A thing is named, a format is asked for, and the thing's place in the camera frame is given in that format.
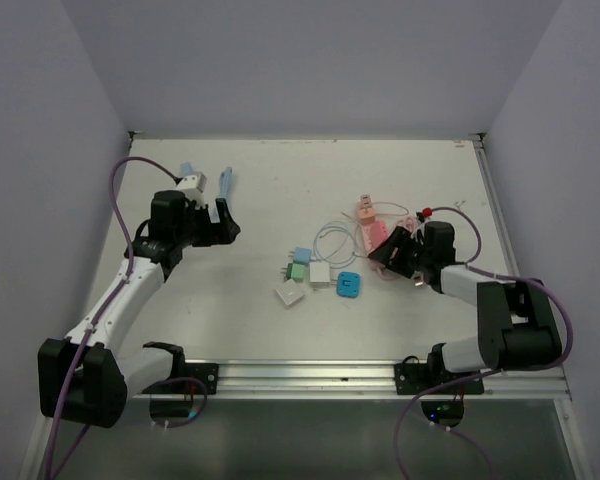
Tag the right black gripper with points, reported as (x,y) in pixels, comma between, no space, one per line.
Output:
(401,238)

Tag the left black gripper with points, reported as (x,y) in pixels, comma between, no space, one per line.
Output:
(215,233)

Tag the pink power strip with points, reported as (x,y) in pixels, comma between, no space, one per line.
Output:
(373,235)

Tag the blue round plug adapter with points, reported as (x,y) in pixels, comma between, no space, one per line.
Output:
(347,284)

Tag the blue power strip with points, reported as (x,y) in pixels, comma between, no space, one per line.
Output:
(187,169)

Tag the white cube charger plug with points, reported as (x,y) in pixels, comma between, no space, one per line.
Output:
(319,275)

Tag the light blue charger plug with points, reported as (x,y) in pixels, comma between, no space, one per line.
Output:
(301,255)

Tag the green charger plug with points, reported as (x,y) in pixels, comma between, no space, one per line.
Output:
(294,271)

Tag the tan cube adapter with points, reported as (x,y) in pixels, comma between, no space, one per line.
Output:
(365,203)

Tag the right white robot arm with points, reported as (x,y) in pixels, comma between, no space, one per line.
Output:
(515,327)

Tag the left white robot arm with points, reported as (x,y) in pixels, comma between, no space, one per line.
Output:
(81,377)

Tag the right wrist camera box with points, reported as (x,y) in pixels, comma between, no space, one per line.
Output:
(424,215)

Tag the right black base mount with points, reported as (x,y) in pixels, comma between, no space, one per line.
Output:
(425,377)

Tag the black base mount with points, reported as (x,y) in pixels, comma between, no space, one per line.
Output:
(425,377)
(205,372)

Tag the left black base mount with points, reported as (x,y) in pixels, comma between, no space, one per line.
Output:
(205,372)

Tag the aluminium front rail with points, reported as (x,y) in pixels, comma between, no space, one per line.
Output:
(360,380)

